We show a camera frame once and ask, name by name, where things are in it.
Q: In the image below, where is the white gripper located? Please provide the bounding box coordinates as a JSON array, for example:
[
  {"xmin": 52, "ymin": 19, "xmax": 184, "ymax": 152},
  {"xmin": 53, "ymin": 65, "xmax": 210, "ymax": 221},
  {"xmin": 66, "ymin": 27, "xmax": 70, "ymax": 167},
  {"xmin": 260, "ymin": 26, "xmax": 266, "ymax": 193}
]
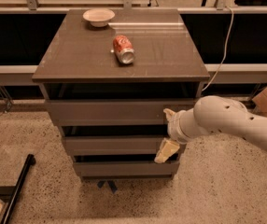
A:
[{"xmin": 154, "ymin": 108, "xmax": 190, "ymax": 163}]

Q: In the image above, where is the grey bottom drawer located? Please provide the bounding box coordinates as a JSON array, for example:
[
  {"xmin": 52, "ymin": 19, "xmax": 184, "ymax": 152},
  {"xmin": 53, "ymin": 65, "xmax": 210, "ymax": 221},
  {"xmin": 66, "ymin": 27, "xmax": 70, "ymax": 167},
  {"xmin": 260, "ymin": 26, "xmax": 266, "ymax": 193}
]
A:
[{"xmin": 73, "ymin": 161, "xmax": 179, "ymax": 177}]

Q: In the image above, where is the grey drawer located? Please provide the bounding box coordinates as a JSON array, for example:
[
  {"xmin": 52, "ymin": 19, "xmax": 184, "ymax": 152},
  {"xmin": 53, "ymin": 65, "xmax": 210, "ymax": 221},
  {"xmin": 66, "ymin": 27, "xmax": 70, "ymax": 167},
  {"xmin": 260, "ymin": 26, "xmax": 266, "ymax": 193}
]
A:
[
  {"xmin": 45, "ymin": 99, "xmax": 194, "ymax": 126},
  {"xmin": 62, "ymin": 136, "xmax": 163, "ymax": 156},
  {"xmin": 73, "ymin": 161, "xmax": 179, "ymax": 177}
]

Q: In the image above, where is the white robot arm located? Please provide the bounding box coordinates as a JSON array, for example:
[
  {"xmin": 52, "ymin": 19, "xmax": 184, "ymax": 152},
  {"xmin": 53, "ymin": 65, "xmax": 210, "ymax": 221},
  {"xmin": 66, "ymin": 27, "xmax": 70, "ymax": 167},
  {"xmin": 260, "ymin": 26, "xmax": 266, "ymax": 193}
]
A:
[{"xmin": 154, "ymin": 96, "xmax": 267, "ymax": 163}]

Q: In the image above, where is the grey middle drawer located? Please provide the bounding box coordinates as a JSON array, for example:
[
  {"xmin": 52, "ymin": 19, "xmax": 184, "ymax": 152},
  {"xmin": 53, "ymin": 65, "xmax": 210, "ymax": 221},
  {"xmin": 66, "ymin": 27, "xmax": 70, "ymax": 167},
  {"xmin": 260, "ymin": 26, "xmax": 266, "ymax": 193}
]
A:
[{"xmin": 62, "ymin": 136, "xmax": 163, "ymax": 156}]

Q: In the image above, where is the grey drawer cabinet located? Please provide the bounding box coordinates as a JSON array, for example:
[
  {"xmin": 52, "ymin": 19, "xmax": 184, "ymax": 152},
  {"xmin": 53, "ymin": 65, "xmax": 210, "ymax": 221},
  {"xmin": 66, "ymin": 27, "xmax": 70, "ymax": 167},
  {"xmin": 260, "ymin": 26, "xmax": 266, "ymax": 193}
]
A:
[{"xmin": 33, "ymin": 9, "xmax": 209, "ymax": 180}]

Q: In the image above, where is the grey top drawer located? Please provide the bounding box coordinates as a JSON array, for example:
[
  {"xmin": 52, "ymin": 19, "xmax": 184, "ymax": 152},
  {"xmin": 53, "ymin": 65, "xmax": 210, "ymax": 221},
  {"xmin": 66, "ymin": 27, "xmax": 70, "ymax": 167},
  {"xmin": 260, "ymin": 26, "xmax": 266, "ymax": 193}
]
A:
[{"xmin": 45, "ymin": 99, "xmax": 194, "ymax": 126}]

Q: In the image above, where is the red soda can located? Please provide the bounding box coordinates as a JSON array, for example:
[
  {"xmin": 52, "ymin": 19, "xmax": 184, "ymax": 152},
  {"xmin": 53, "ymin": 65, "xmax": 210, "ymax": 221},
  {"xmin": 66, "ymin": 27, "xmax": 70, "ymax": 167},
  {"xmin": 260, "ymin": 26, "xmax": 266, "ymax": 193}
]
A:
[{"xmin": 113, "ymin": 35, "xmax": 134, "ymax": 64}]

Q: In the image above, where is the white bowl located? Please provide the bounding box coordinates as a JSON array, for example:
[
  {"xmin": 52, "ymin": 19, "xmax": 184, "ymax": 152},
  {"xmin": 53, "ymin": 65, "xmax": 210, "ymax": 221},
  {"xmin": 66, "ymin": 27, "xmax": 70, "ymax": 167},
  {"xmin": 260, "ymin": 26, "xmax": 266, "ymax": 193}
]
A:
[{"xmin": 83, "ymin": 8, "xmax": 115, "ymax": 27}]

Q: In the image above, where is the black pole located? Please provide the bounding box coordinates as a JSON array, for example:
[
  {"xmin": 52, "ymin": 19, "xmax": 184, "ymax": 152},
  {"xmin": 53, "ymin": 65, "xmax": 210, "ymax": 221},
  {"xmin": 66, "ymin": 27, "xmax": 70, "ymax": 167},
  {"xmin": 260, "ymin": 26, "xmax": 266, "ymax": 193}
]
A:
[{"xmin": 0, "ymin": 154, "xmax": 35, "ymax": 224}]

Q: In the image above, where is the grey metal rail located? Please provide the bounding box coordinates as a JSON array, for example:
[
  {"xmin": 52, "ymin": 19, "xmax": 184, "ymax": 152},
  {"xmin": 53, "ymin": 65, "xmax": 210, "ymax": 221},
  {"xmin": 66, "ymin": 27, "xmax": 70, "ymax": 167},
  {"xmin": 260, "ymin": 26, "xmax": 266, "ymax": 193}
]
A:
[{"xmin": 0, "ymin": 63, "xmax": 267, "ymax": 86}]

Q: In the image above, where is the white cable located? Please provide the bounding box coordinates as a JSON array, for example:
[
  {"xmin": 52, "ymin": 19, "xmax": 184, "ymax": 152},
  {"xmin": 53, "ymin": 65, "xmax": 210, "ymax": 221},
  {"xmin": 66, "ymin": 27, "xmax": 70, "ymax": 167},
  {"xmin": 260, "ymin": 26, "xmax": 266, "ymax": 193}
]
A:
[{"xmin": 201, "ymin": 6, "xmax": 235, "ymax": 92}]

